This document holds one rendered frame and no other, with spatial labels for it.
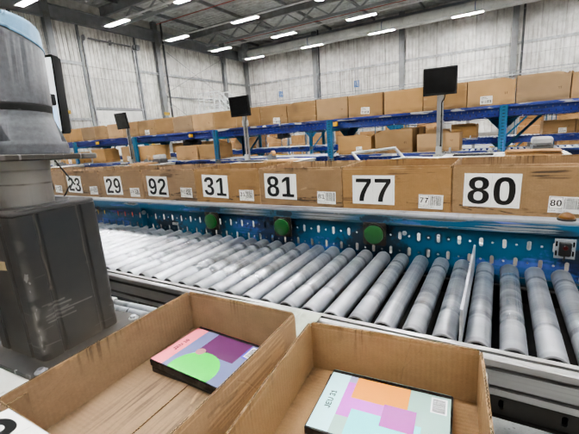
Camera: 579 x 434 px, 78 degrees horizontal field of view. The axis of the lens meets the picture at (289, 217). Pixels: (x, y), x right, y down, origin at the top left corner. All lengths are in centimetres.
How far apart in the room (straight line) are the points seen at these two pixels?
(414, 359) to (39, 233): 75
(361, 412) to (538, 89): 547
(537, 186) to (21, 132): 133
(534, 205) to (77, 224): 126
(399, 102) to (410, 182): 469
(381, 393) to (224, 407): 24
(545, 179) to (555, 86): 457
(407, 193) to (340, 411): 90
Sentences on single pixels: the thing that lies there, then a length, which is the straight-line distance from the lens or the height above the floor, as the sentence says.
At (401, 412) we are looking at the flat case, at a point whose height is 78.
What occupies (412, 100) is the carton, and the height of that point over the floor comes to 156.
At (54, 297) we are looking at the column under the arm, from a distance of 92.
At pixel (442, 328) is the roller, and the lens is 88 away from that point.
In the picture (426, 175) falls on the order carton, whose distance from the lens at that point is 132.
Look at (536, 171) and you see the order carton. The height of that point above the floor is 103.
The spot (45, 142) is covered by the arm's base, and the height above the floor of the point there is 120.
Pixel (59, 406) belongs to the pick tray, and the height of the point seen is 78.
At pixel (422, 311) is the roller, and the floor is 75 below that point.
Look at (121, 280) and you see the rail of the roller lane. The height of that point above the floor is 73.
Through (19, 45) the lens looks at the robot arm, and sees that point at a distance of 92.
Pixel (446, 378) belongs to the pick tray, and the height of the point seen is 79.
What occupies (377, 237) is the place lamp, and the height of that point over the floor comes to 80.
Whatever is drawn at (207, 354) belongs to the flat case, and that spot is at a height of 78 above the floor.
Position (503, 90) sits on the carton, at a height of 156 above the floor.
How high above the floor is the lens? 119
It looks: 13 degrees down
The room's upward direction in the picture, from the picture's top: 4 degrees counter-clockwise
